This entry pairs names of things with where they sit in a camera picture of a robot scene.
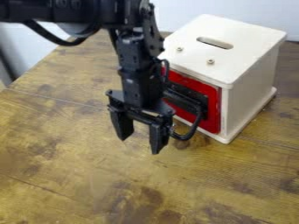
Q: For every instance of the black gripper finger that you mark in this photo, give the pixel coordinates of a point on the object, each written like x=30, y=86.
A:
x=159, y=137
x=123, y=124

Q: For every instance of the black drawer handle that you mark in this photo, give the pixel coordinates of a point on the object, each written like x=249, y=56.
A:
x=190, y=104

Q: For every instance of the red drawer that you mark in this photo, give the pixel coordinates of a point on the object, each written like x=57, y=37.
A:
x=211, y=124

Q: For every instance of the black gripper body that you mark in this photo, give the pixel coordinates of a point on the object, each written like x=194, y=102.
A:
x=141, y=97

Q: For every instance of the white wooden box cabinet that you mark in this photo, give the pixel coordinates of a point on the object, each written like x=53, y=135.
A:
x=225, y=58

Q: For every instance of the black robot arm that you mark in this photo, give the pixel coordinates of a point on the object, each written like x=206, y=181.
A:
x=67, y=22

